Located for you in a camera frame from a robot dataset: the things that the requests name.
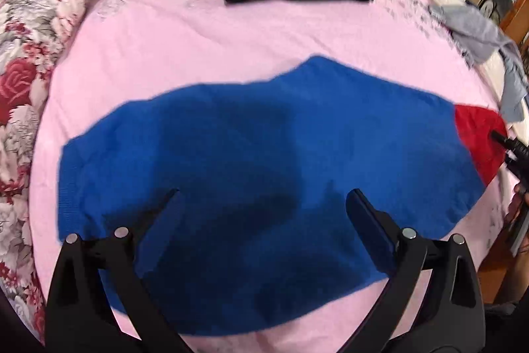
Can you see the pink floral bed sheet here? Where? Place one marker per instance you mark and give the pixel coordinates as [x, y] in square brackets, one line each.
[198, 47]

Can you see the person's right hand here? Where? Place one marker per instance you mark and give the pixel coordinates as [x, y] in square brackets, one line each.
[516, 200]

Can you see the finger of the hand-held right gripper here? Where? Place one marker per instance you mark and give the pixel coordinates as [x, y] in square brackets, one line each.
[510, 144]
[518, 169]

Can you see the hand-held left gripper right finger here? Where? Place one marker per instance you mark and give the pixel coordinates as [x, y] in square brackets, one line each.
[372, 233]

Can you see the blue and red pants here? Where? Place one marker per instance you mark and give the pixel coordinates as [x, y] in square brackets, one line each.
[256, 179]

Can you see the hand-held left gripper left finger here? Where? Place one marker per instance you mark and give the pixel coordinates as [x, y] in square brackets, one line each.
[163, 225]

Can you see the grey crumpled cloth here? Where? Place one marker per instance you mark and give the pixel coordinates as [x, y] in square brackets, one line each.
[479, 30]

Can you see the red and white floral quilt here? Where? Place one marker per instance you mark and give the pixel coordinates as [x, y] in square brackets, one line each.
[29, 59]

